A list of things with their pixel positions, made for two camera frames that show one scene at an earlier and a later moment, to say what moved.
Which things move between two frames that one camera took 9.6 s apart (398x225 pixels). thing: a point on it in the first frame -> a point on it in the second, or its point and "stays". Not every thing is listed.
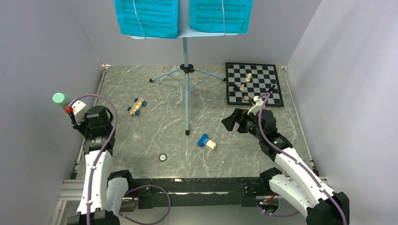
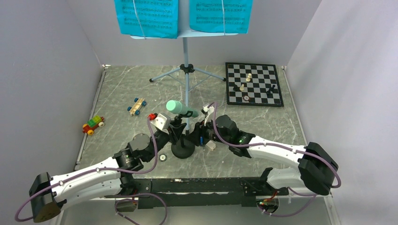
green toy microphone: [64, 100] -> [177, 107]
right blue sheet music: [229, 16] stays
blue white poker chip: [163, 157] stays
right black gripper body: [245, 119] -> [208, 131]
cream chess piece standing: [248, 79] stays
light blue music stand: [184, 32] stays
